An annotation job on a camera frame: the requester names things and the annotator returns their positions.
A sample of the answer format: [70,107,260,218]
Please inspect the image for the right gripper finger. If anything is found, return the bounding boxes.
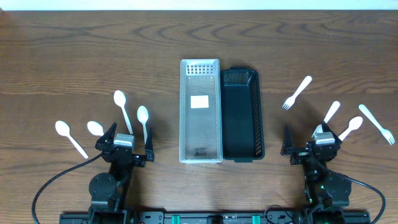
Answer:
[280,124,294,156]
[321,121,342,144]

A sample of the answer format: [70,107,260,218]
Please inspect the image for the black plastic basket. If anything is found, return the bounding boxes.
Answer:
[220,67,266,162]

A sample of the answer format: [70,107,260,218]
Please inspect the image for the white fork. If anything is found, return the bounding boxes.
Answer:
[358,104,396,145]
[282,76,312,110]
[312,101,340,137]

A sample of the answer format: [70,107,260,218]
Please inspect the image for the white label sticker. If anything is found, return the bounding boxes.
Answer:
[190,95,209,109]

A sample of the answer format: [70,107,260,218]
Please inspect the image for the white spoon basket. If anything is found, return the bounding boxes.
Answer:
[137,105,149,143]

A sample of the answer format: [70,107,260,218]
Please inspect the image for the clear plastic basket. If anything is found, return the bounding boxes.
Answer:
[179,58,223,164]

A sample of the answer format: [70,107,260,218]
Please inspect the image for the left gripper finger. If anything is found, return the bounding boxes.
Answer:
[145,128,153,151]
[95,122,117,150]

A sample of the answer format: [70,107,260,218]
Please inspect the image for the white spoon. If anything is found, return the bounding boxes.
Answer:
[338,116,363,141]
[55,121,88,159]
[113,90,133,134]
[87,121,104,136]

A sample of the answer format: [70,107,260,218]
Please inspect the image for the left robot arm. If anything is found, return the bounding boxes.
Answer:
[88,123,155,223]

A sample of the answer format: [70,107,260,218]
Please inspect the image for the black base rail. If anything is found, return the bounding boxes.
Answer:
[59,210,371,224]

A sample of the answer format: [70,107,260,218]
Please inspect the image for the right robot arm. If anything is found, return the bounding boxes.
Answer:
[280,123,351,223]

